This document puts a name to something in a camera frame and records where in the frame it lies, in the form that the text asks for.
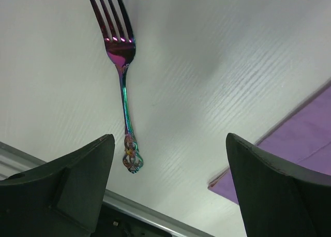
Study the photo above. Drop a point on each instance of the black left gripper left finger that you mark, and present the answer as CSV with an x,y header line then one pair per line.
x,y
60,198

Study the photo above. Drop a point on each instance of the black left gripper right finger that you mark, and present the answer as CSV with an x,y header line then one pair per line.
x,y
277,197

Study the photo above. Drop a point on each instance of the purple princess placemat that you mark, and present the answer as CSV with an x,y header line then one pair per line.
x,y
302,138

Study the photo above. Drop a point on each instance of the iridescent purple fork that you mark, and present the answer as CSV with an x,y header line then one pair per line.
x,y
120,45

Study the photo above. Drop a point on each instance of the aluminium mounting rail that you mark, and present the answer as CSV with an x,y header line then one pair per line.
x,y
118,216

